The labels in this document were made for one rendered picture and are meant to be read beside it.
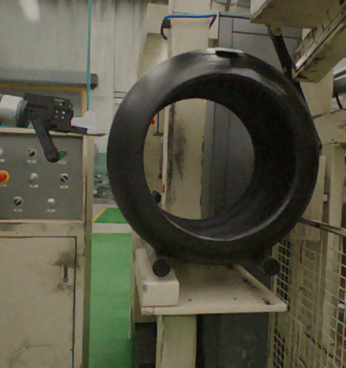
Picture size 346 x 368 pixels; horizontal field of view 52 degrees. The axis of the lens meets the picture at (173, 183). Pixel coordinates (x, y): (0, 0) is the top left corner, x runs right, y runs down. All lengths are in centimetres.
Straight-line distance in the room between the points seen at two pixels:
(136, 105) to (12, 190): 86
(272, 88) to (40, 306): 121
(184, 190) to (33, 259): 69
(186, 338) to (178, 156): 64
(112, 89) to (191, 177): 889
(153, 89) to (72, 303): 101
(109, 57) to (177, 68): 947
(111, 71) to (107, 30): 108
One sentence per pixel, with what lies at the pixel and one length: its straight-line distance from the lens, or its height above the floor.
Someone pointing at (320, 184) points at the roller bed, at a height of 110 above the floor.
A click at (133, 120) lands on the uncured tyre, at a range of 84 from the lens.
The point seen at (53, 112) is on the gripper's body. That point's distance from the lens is 94.
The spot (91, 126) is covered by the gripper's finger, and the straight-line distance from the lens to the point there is 94.
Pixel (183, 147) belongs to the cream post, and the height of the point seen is 121.
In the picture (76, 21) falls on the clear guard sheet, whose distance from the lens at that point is 161.
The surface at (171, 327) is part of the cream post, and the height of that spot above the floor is 58.
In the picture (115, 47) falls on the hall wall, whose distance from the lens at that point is 1040.
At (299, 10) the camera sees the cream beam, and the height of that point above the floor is 164.
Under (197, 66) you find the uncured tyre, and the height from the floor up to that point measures 138.
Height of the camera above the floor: 115
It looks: 3 degrees down
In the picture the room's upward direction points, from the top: 2 degrees clockwise
